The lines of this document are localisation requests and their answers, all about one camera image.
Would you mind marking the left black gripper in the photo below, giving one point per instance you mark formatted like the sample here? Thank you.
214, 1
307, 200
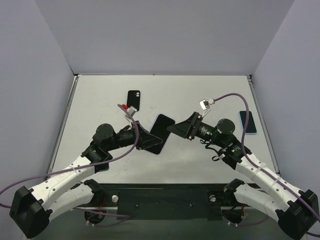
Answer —
139, 136

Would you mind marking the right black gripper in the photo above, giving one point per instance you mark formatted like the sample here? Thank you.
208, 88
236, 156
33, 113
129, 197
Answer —
193, 126

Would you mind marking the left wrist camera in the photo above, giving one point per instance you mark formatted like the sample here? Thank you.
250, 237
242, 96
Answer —
129, 112

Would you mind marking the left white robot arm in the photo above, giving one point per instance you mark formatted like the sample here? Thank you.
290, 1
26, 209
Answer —
33, 208

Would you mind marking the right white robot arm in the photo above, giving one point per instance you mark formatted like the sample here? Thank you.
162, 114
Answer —
294, 210

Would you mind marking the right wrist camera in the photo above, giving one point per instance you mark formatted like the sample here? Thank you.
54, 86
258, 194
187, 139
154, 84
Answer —
205, 104

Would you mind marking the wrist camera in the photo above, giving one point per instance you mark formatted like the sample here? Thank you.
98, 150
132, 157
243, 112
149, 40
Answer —
129, 112
205, 104

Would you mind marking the phone in blue case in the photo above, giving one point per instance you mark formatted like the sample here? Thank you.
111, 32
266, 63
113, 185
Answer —
251, 126

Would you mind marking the aluminium rail frame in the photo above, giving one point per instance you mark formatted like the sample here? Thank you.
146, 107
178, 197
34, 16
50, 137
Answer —
94, 100

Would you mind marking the black phone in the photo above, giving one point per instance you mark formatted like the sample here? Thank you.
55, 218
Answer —
104, 166

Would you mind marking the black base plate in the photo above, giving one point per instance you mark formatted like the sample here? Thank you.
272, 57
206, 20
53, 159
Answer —
168, 201

